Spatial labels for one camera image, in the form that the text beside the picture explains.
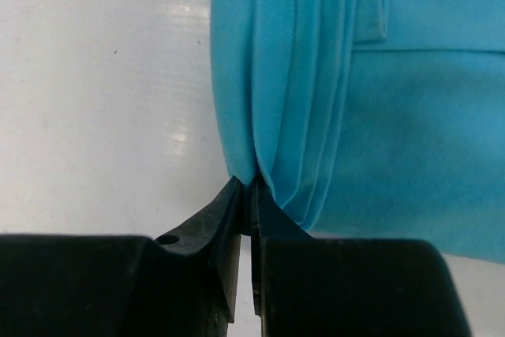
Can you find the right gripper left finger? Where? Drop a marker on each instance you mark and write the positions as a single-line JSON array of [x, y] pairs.
[[183, 283]]

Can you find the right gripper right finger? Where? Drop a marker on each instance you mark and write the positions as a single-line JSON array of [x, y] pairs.
[[306, 286]]

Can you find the teal t shirt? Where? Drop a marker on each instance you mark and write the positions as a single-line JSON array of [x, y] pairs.
[[368, 118]]

